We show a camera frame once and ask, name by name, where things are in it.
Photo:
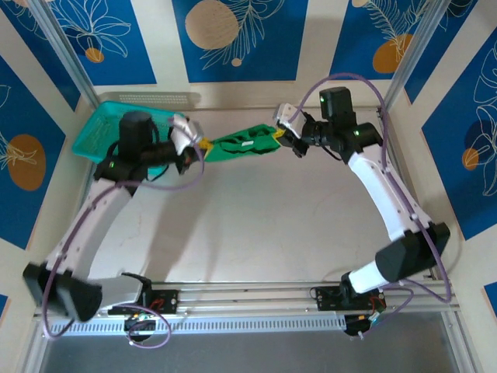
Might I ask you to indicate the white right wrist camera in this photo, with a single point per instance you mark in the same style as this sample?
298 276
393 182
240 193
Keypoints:
289 114

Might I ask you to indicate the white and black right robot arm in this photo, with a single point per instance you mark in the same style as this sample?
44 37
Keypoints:
384 194

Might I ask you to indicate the aluminium table side rail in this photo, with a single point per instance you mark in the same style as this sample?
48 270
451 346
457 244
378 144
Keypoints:
400 171

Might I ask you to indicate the small electronics board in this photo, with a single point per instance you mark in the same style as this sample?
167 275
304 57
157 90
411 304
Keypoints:
363 318
140 318

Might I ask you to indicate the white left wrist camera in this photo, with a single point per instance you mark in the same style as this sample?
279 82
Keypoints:
184 130

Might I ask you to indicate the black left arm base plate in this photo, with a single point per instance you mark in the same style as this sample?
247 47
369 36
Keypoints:
167 301

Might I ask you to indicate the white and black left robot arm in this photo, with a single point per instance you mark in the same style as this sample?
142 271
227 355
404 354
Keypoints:
97 225

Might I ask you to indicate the perforated metal strip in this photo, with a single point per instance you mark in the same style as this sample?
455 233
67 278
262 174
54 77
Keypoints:
155 98

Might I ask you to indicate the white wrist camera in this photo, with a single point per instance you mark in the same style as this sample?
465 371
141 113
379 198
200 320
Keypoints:
184 130
289 114

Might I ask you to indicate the green t-shirt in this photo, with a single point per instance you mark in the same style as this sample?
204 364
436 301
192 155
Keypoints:
240 149

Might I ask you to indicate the teal plastic basket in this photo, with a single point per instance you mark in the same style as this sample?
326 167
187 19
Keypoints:
89 136

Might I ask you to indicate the aluminium rail frame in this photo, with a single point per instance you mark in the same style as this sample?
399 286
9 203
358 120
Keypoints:
248 300

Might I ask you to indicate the aluminium corner post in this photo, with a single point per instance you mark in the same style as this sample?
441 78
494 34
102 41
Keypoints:
64 50
416 50

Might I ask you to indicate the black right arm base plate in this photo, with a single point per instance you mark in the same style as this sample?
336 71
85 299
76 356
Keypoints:
328 299

